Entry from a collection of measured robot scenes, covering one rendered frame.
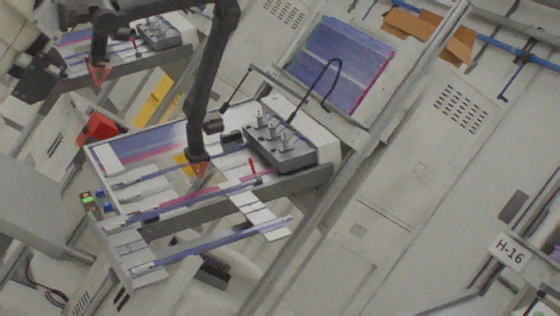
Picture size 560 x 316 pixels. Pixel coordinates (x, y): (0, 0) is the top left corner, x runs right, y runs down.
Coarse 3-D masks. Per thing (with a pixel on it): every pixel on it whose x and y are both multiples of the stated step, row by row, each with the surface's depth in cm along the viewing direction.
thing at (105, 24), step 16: (112, 0) 243; (128, 0) 241; (144, 0) 241; (160, 0) 241; (176, 0) 243; (192, 0) 244; (208, 0) 246; (224, 0) 247; (96, 16) 235; (112, 16) 236; (128, 16) 239; (144, 16) 242; (224, 16) 250; (112, 32) 239
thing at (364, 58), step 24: (336, 24) 307; (312, 48) 312; (336, 48) 300; (360, 48) 288; (384, 48) 278; (288, 72) 317; (312, 72) 305; (336, 72) 293; (360, 72) 282; (336, 96) 286; (360, 96) 276
